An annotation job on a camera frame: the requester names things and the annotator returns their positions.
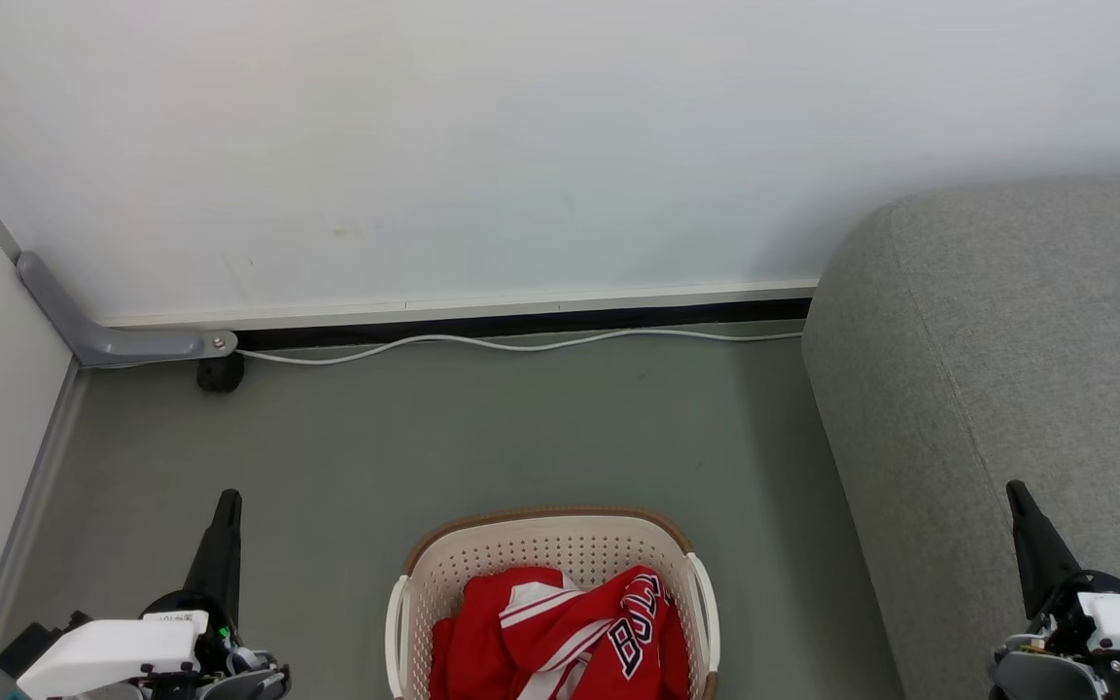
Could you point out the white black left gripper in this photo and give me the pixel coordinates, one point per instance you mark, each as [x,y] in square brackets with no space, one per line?
[122,653]

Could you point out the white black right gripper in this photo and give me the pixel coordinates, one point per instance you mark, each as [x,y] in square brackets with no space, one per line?
[1119,622]

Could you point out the red and white jersey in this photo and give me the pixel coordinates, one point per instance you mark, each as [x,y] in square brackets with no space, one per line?
[482,632]

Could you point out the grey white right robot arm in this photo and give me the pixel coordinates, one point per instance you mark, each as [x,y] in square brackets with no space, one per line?
[1041,676]

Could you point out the grey fabric sofa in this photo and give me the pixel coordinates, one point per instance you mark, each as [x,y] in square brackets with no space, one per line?
[1007,340]

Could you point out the small black floor foot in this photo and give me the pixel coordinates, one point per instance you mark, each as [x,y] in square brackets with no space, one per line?
[220,375]

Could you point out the cream perforated laundry basket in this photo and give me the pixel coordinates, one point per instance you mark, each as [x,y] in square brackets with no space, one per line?
[560,544]

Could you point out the grey wall skirting strip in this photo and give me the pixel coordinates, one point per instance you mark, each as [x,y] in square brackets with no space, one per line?
[23,525]

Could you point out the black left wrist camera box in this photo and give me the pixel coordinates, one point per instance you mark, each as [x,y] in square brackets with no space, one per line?
[25,647]

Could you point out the grey angled wall bracket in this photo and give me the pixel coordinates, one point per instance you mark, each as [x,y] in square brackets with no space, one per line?
[132,344]

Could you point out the white wall baseboard strip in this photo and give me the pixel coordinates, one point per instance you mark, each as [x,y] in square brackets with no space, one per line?
[521,303]

